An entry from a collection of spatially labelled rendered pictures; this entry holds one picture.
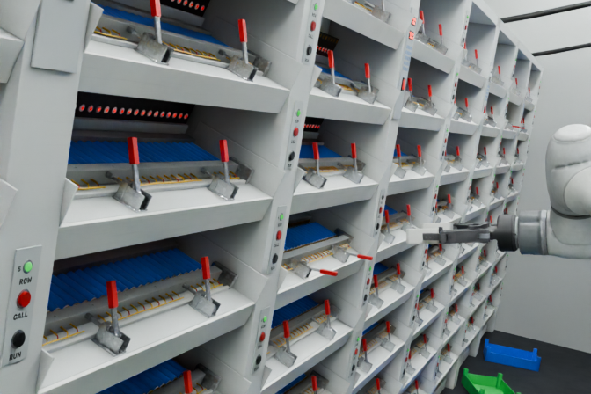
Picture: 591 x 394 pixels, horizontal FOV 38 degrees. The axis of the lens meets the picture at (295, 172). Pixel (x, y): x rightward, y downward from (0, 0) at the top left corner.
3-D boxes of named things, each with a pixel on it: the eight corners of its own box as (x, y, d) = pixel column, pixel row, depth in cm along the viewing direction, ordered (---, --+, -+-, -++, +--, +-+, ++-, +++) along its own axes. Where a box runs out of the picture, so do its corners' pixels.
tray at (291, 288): (358, 272, 216) (375, 239, 214) (266, 315, 159) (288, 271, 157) (293, 231, 222) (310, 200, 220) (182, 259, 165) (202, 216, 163)
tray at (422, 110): (439, 131, 278) (459, 93, 275) (392, 126, 221) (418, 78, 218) (386, 102, 284) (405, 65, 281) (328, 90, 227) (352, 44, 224)
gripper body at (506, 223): (516, 253, 168) (469, 253, 171) (521, 249, 176) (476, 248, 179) (514, 215, 168) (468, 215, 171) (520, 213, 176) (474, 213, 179)
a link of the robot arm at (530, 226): (549, 252, 174) (520, 252, 176) (548, 208, 174) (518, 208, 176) (546, 258, 165) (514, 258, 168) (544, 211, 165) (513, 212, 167)
